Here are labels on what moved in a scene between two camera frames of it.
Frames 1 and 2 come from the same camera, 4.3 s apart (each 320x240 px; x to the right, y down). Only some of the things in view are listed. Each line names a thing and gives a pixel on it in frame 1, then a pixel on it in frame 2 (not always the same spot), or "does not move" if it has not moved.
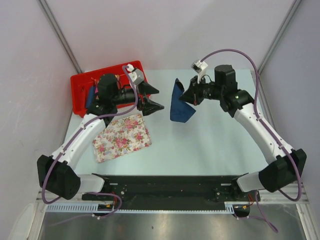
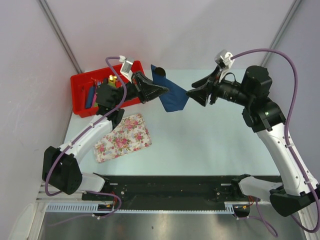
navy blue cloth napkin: x=180 y=111 to x=176 y=98
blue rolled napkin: x=90 y=97 does not move
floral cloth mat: x=121 y=136 does not move
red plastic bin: x=80 y=82 does not move
